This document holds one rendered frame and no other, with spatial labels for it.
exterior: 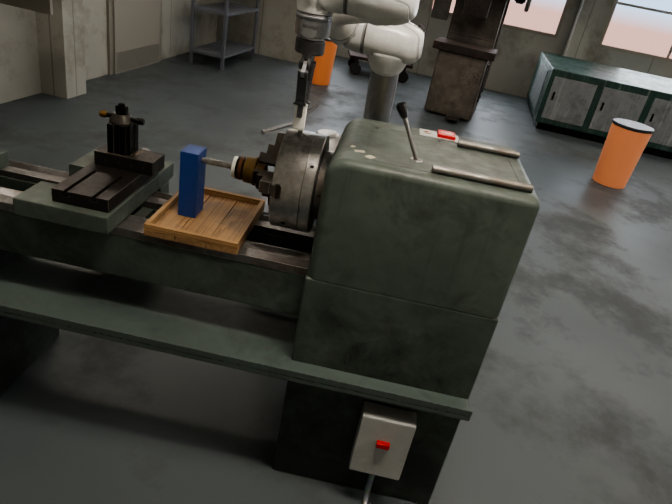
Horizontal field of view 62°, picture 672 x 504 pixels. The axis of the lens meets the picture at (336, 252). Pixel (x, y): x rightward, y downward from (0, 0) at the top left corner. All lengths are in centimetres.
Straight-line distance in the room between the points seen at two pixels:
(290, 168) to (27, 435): 142
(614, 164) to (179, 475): 543
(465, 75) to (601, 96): 185
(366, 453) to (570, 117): 686
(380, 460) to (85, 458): 106
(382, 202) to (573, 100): 686
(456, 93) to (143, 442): 624
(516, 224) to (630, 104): 690
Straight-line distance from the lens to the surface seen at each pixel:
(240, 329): 201
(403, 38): 195
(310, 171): 167
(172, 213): 196
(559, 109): 832
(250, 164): 181
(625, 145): 654
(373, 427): 195
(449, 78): 767
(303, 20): 146
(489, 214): 160
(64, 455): 236
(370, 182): 156
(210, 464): 229
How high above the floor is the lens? 176
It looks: 29 degrees down
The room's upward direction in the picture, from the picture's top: 11 degrees clockwise
